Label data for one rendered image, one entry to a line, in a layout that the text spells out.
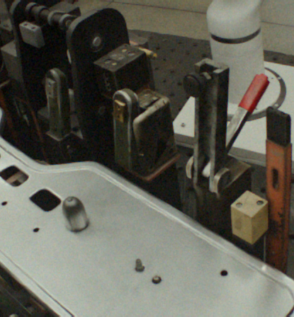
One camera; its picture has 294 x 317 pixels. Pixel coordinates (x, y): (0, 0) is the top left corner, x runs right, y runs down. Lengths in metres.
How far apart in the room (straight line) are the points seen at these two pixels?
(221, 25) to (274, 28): 1.99
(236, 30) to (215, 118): 0.58
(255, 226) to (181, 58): 1.03
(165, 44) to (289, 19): 1.65
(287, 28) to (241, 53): 1.96
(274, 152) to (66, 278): 0.31
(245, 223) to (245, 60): 0.65
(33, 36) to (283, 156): 0.50
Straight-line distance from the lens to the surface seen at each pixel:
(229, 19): 1.26
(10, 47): 1.13
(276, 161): 0.68
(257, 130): 1.33
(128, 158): 0.90
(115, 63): 0.91
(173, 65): 1.66
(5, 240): 0.84
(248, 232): 0.73
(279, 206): 0.73
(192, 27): 3.31
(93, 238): 0.80
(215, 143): 0.72
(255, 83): 0.78
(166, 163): 0.95
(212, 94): 0.69
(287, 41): 3.13
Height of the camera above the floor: 1.58
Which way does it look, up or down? 41 degrees down
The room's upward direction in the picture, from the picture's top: 11 degrees counter-clockwise
